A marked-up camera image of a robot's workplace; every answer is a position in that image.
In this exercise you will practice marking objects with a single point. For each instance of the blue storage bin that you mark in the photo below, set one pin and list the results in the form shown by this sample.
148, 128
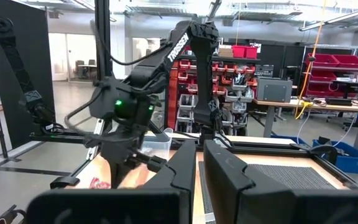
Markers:
356, 161

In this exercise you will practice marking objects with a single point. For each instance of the red parts bin rack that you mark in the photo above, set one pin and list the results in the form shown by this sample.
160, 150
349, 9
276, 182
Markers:
174, 93

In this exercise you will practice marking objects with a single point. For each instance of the clear plastic container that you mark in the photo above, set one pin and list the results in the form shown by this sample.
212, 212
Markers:
158, 146

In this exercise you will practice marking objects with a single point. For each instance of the black room divider panel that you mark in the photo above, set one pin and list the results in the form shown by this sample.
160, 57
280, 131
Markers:
39, 46

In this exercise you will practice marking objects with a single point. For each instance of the long workbench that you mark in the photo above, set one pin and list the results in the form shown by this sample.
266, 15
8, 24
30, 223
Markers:
322, 107

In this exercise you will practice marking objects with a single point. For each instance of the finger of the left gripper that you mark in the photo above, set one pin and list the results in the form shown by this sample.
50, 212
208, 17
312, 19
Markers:
118, 174
155, 163

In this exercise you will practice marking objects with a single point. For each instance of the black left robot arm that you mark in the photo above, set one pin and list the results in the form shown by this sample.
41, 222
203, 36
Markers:
179, 46

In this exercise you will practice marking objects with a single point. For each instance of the gray equipment box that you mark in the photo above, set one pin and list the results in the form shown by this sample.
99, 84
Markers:
273, 90

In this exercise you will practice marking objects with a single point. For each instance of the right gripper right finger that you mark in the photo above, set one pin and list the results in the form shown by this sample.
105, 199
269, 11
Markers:
275, 208

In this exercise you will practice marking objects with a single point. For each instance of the chocolate chip granola bar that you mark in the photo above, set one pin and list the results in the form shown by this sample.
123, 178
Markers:
99, 184

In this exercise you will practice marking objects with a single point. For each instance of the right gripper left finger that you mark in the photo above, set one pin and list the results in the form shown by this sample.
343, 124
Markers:
135, 208

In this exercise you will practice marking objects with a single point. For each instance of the dark striped placemat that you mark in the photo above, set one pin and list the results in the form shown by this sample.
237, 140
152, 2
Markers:
291, 177

